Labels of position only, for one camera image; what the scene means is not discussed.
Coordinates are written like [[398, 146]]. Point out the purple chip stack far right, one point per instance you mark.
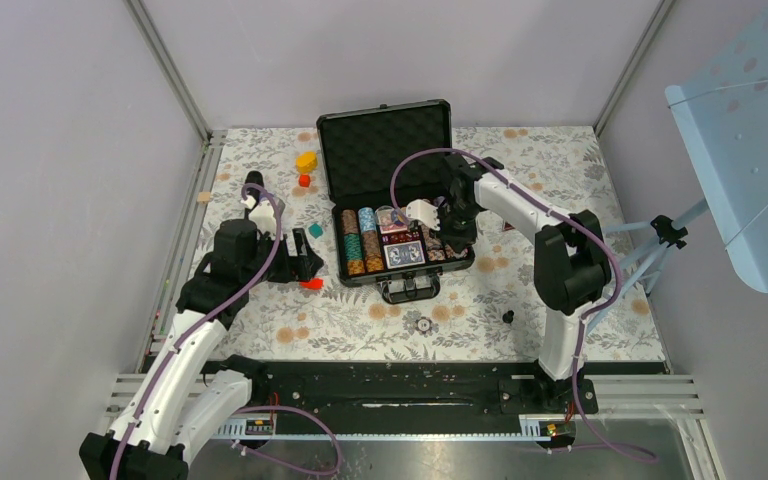
[[453, 254]]

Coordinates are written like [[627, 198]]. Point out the black poker chip case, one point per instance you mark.
[[373, 157]]

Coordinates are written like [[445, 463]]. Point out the black microphone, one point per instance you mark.
[[254, 183]]

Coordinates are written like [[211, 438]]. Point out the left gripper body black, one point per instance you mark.
[[265, 246]]

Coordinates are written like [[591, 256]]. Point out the light blue tripod stand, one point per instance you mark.
[[645, 263]]

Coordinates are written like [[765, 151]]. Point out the brown chip stack far left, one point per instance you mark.
[[352, 243]]

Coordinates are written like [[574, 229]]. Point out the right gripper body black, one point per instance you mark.
[[458, 222]]

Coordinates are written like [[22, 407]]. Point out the purple toy microphone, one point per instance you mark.
[[277, 207]]

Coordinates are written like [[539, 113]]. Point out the poker chip with die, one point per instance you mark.
[[425, 326]]

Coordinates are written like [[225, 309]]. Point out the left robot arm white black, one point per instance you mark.
[[159, 434]]

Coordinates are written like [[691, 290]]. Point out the clear plastic disc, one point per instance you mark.
[[384, 218]]

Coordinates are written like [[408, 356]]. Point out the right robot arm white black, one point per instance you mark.
[[572, 264]]

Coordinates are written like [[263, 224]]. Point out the light blue perforated panel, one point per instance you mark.
[[722, 116]]

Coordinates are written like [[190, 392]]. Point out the red rectangular block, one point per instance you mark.
[[313, 284]]

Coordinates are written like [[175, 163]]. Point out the black small knob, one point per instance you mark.
[[508, 316]]

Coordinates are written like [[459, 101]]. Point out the teal small cube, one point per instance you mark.
[[316, 230]]

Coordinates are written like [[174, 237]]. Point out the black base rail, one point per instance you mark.
[[414, 398]]

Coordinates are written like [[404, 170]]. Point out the blue playing card deck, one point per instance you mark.
[[404, 254]]

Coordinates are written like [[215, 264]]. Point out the yellow cylinder block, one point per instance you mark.
[[306, 162]]

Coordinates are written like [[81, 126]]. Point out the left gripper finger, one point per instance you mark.
[[301, 244], [302, 268]]

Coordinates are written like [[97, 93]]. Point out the red playing card deck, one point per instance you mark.
[[398, 225]]

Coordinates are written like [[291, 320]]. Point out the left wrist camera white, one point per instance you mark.
[[261, 212]]

